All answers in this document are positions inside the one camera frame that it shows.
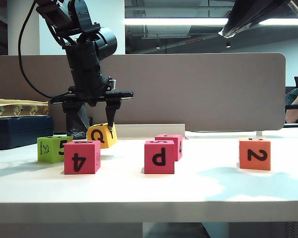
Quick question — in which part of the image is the orange foam letter block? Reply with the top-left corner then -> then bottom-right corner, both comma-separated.
239,137 -> 271,171

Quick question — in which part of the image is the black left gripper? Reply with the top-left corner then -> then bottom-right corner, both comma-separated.
49,41 -> 134,133

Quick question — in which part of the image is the navy blue plastic case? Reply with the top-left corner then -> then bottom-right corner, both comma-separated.
0,115 -> 54,151

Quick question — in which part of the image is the grey vent grille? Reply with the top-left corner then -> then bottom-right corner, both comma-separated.
284,222 -> 298,238

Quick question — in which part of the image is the seated person dark shirt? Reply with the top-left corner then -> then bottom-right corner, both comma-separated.
285,59 -> 298,124

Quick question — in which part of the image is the pink foam block letter B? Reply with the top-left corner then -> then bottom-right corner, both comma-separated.
64,140 -> 101,175

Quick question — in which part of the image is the black mug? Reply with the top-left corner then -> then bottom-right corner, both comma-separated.
66,113 -> 93,140

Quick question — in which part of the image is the brown desk divider panel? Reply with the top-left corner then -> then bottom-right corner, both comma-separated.
0,53 -> 287,132

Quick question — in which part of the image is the beige cable tray flap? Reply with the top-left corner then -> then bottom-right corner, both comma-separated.
114,123 -> 186,140

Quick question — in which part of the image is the green foam letter block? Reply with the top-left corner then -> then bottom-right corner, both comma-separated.
37,135 -> 74,164

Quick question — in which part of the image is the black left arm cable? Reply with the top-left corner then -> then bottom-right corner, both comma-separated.
18,0 -> 65,99

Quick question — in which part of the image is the long ceiling light strip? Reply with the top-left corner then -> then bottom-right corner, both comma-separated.
125,18 -> 298,26

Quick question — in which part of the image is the pink foam block letter C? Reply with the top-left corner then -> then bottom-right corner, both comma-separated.
155,134 -> 183,162

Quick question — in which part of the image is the yellow foam letter block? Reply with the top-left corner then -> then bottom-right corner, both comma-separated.
86,123 -> 118,149

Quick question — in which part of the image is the colourful gold-edged tin box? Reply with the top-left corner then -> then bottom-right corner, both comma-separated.
0,98 -> 50,118

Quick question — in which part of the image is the pink foam block letter S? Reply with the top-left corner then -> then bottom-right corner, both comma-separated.
144,140 -> 176,175

